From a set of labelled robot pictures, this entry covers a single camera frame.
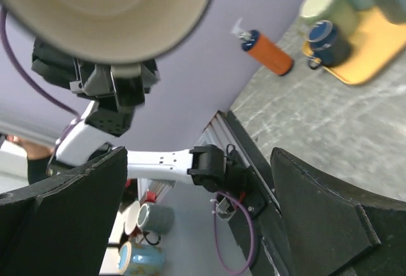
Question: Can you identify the cream beige mug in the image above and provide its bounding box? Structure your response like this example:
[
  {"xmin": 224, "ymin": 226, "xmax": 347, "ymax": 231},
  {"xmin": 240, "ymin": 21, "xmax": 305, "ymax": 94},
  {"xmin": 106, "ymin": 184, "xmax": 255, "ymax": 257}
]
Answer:
[{"xmin": 1, "ymin": 0, "xmax": 210, "ymax": 76}]

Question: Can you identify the light green mug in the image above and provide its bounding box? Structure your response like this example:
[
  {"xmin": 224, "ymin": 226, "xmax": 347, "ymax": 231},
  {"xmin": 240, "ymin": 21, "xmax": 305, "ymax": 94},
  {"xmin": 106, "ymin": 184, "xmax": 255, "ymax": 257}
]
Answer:
[{"xmin": 297, "ymin": 0, "xmax": 360, "ymax": 36}]

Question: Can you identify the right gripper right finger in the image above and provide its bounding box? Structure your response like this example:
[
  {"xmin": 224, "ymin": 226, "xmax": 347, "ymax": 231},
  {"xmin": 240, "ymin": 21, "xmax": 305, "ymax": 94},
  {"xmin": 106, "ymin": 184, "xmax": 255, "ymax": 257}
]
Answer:
[{"xmin": 270, "ymin": 148, "xmax": 405, "ymax": 275}]

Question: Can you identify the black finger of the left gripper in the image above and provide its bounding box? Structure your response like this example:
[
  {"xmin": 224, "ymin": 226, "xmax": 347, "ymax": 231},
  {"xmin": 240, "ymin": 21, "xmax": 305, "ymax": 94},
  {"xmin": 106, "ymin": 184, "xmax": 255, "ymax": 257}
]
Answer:
[{"xmin": 110, "ymin": 63, "xmax": 145, "ymax": 108}]

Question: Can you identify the dark blue mug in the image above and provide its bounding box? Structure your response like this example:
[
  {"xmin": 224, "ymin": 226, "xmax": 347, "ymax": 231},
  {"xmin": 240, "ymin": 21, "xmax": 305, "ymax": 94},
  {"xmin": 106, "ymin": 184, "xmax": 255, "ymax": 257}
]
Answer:
[{"xmin": 307, "ymin": 20, "xmax": 352, "ymax": 70}]

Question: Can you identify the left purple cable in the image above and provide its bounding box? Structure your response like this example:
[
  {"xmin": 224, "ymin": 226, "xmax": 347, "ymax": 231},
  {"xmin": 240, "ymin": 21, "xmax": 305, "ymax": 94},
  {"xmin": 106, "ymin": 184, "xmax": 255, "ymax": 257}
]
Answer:
[{"xmin": 0, "ymin": 6, "xmax": 82, "ymax": 150}]

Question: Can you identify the orange bottle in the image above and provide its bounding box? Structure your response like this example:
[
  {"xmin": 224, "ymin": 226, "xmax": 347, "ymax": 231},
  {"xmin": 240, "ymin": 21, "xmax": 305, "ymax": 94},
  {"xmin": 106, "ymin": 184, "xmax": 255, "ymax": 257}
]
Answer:
[{"xmin": 231, "ymin": 18, "xmax": 294, "ymax": 76}]

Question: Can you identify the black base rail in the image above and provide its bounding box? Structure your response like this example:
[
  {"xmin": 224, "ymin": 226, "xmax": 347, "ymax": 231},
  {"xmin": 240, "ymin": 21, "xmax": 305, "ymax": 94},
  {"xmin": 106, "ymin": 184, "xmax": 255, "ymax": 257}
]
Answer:
[{"xmin": 207, "ymin": 111, "xmax": 298, "ymax": 275}]

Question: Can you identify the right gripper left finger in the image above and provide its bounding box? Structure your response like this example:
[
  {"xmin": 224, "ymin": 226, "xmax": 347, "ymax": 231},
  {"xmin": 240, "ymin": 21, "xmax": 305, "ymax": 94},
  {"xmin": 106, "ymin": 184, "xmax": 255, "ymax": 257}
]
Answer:
[{"xmin": 1, "ymin": 147, "xmax": 128, "ymax": 275}]

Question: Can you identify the yellow tray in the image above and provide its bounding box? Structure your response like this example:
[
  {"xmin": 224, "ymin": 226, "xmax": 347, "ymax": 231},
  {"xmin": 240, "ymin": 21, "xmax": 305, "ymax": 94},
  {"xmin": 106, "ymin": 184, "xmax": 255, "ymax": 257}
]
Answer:
[{"xmin": 301, "ymin": 6, "xmax": 406, "ymax": 86}]

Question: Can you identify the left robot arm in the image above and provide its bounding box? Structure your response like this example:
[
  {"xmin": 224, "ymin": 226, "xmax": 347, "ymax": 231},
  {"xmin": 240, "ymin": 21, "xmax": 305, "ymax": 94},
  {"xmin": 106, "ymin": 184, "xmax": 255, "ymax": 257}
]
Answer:
[{"xmin": 32, "ymin": 38, "xmax": 248, "ymax": 197}]

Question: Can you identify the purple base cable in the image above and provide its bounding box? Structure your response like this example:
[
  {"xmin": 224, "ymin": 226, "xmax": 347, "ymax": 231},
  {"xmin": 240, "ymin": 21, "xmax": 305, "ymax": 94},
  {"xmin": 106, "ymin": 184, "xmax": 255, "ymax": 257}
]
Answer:
[{"xmin": 213, "ymin": 192, "xmax": 256, "ymax": 273}]

